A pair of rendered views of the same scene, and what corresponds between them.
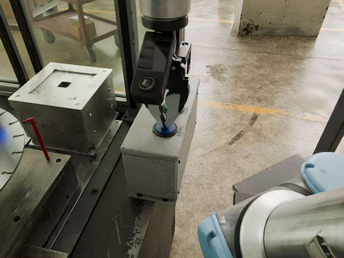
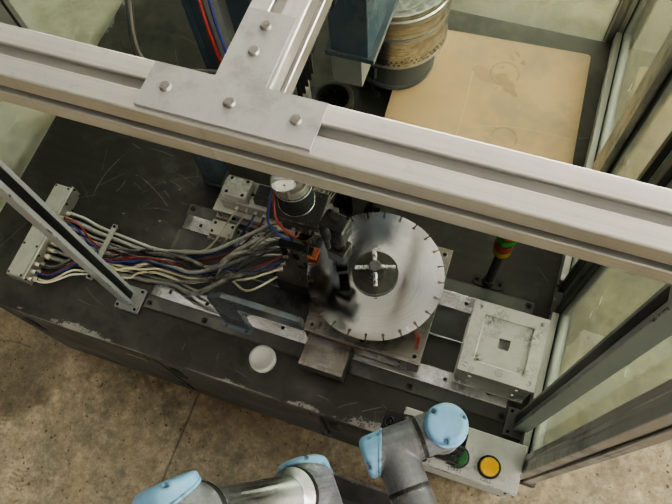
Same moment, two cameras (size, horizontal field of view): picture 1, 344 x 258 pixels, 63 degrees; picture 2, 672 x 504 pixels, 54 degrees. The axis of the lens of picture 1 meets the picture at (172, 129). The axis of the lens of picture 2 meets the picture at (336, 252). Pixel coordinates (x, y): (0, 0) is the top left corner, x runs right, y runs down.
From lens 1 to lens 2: 124 cm
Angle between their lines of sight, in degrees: 58
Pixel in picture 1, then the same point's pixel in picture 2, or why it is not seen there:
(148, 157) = not seen: hidden behind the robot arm
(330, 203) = (272, 485)
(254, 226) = (296, 473)
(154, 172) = not seen: hidden behind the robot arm
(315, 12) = not seen: outside the picture
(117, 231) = (371, 409)
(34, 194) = (381, 346)
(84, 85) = (502, 365)
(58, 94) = (485, 342)
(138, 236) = (365, 425)
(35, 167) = (407, 340)
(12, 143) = (393, 331)
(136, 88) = (388, 414)
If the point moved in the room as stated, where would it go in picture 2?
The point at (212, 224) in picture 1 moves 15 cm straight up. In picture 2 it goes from (312, 459) to (305, 452)
